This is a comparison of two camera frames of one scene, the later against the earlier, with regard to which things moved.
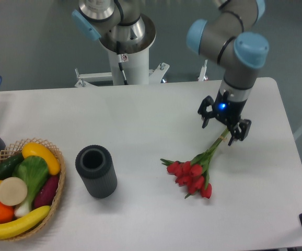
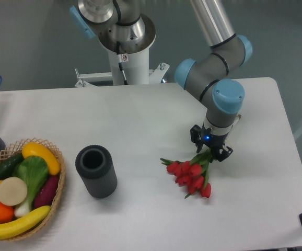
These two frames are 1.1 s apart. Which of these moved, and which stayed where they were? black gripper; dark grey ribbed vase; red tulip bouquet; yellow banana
Moved: black gripper
Stayed: red tulip bouquet; dark grey ribbed vase; yellow banana
